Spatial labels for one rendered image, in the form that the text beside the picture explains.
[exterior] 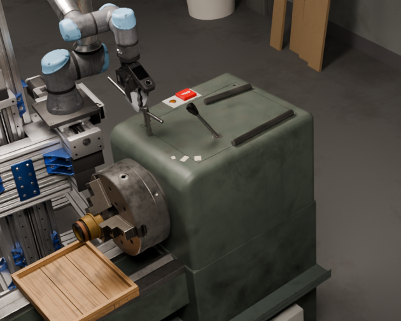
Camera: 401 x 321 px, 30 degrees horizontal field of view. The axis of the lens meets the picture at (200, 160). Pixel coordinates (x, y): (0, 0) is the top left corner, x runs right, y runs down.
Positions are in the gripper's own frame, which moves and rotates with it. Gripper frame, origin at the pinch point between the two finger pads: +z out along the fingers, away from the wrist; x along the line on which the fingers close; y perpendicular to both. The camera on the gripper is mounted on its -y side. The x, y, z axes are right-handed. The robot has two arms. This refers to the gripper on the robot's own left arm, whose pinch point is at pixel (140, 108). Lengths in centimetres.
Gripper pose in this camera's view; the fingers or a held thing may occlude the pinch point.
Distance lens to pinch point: 258.4
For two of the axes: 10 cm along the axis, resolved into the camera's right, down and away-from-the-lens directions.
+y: -6.1, -4.0, 6.9
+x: -7.9, 4.0, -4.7
